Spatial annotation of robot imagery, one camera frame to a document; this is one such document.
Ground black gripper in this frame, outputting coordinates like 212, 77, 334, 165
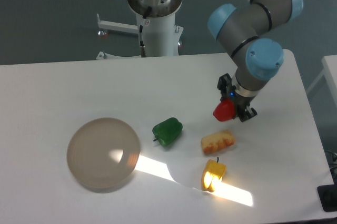
217, 74, 257, 122

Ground red toy pepper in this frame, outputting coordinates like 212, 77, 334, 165
213, 98, 236, 122

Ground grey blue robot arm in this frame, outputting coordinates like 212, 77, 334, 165
127, 0, 303, 121

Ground yellow toy pepper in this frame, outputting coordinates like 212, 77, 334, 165
201, 157, 227, 192

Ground green toy pepper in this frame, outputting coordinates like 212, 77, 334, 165
152, 117, 183, 147

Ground toy bread loaf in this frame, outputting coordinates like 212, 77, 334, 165
201, 130, 236, 155

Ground white side table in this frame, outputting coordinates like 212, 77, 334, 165
305, 55, 336, 103

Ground black device at edge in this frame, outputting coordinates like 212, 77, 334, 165
317, 184, 336, 212

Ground round brown plate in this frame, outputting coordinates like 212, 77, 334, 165
66, 118, 141, 193

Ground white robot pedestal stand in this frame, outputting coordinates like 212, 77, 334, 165
96, 0, 183, 57

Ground black cables at right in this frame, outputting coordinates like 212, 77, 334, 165
324, 150, 337, 182

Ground black cable on pedestal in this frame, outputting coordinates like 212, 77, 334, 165
138, 6, 152, 58

